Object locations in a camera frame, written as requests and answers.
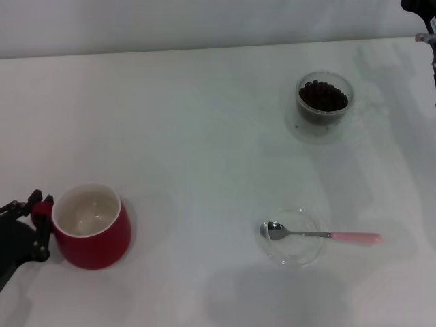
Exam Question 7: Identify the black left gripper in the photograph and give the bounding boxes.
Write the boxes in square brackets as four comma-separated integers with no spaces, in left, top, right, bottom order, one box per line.
[0,189,55,287]

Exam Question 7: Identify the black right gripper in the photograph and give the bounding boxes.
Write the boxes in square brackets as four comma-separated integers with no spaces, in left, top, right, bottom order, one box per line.
[400,0,436,15]

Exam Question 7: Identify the red ceramic mug white inside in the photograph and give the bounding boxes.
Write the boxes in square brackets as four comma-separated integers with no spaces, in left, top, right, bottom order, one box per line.
[31,183,133,270]

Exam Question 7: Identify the metal spoon with pink handle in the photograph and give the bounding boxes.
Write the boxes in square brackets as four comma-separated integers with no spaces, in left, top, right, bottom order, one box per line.
[260,221,382,245]

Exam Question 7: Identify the coffee beans pile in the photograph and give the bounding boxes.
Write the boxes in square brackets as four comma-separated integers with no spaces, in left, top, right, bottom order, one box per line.
[296,79,348,125]

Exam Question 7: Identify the clear glass saucer under cup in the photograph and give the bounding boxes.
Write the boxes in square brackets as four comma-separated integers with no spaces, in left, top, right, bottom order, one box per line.
[285,91,362,146]

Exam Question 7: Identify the clear glass spoon dish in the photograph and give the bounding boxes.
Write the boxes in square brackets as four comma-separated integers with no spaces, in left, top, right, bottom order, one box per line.
[255,207,325,268]

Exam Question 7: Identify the clear glass cup with handle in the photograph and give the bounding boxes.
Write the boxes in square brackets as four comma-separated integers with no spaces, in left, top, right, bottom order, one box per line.
[294,70,356,126]

